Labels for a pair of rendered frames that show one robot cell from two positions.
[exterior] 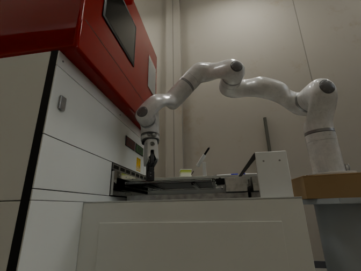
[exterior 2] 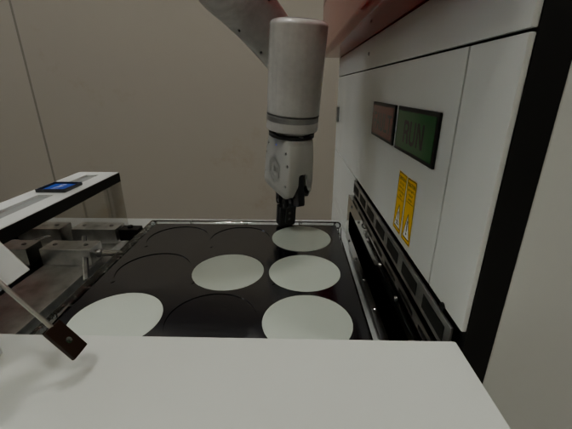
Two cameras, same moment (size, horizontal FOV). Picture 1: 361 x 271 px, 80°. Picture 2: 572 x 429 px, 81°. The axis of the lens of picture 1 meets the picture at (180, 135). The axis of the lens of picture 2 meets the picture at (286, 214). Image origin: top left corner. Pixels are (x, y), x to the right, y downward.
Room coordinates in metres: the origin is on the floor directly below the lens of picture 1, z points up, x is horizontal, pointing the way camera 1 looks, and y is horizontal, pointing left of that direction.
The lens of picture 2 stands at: (1.48, 0.05, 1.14)
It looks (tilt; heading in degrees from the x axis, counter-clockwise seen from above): 21 degrees down; 172
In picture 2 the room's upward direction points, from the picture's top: straight up
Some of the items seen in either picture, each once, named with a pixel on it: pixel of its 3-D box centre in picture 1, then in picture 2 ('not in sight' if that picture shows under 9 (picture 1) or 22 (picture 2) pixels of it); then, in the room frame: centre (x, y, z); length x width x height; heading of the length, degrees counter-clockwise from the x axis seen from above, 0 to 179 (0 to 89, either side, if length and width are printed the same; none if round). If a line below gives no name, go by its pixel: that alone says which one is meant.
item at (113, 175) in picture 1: (132, 187); (374, 270); (1.07, 0.24, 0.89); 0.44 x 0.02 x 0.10; 171
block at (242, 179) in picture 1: (235, 180); (99, 231); (0.87, -0.21, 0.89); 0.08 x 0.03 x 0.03; 81
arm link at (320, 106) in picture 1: (318, 107); not in sight; (0.90, -0.63, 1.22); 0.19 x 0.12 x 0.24; 0
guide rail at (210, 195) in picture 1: (185, 197); not in sight; (0.92, -0.02, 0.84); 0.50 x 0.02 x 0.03; 81
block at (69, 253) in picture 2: not in sight; (72, 252); (0.95, -0.23, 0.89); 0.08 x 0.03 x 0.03; 81
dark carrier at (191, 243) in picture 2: (175, 185); (228, 271); (1.05, 0.03, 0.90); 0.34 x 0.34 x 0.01; 81
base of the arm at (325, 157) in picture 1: (324, 155); not in sight; (0.93, -0.63, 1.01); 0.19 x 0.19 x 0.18
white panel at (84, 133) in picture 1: (115, 153); (366, 160); (0.90, 0.28, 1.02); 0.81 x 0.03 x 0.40; 171
